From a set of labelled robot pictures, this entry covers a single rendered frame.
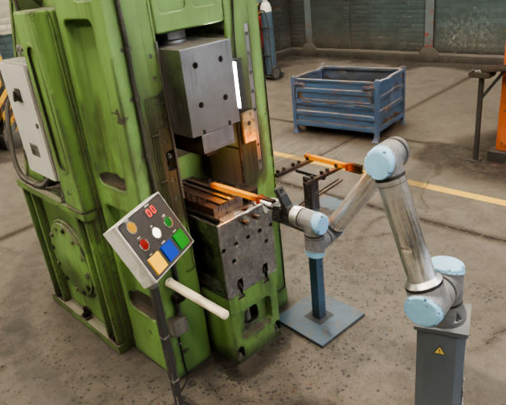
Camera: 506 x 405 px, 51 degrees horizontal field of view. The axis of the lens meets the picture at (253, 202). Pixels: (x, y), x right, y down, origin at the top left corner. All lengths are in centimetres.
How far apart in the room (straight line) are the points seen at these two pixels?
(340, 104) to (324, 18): 531
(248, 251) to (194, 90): 91
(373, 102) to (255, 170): 338
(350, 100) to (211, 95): 395
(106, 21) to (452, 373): 209
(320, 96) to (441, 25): 421
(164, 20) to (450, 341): 187
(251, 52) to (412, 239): 135
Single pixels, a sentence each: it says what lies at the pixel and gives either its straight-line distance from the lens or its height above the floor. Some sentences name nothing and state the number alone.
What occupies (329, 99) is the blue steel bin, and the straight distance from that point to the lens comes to 646.
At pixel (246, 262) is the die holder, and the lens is 283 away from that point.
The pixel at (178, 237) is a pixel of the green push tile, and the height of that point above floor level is 102.
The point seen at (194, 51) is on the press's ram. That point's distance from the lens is 244.
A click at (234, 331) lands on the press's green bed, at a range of 299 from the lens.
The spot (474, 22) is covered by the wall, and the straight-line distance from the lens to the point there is 1002.
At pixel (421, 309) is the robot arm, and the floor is 80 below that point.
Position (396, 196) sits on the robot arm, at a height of 124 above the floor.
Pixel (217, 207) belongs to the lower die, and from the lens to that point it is 266.
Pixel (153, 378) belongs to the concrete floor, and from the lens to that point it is 320.
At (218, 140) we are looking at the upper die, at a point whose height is 131.
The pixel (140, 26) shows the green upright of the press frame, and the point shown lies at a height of 188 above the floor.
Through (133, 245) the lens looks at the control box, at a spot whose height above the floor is 111.
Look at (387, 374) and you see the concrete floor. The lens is 306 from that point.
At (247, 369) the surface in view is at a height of 0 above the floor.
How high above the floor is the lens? 210
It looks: 25 degrees down
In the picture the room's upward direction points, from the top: 7 degrees counter-clockwise
